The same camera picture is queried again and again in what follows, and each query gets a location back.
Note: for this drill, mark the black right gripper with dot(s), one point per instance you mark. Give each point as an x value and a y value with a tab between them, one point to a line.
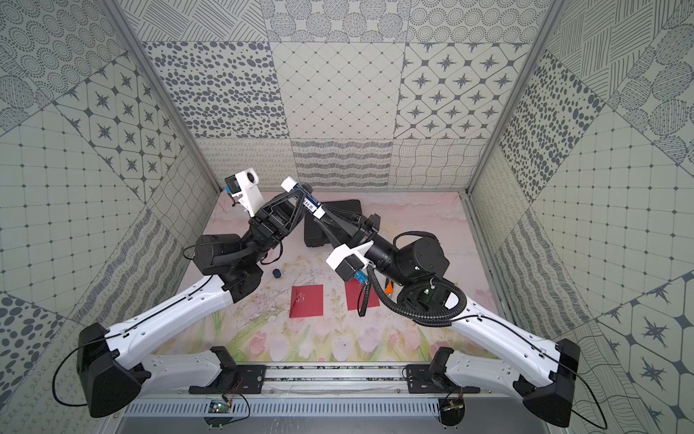
358	231

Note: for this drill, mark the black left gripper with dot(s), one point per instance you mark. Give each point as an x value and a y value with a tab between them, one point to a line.
271	215

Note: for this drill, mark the white blue glue stick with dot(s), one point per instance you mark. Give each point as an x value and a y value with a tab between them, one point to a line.
314	206

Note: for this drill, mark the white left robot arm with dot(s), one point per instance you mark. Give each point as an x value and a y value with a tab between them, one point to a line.
118	364

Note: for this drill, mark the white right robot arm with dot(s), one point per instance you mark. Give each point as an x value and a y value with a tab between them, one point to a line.
411	282

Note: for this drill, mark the red envelope middle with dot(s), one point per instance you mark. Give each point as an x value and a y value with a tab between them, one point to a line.
353	295

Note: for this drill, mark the red envelope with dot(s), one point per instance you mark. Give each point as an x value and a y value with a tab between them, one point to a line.
307	301
353	295

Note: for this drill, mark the red envelope left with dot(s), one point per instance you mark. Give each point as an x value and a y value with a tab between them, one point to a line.
307	301

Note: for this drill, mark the black plastic tool case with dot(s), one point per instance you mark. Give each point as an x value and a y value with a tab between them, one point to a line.
314	235

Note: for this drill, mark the right round circuit board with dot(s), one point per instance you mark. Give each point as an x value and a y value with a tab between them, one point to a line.
451	411

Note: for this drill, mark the left green circuit board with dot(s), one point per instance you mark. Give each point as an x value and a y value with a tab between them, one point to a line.
218	414

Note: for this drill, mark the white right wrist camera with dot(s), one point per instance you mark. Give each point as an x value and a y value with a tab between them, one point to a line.
348	263

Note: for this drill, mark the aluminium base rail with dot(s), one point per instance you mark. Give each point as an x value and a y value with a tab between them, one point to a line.
334	379

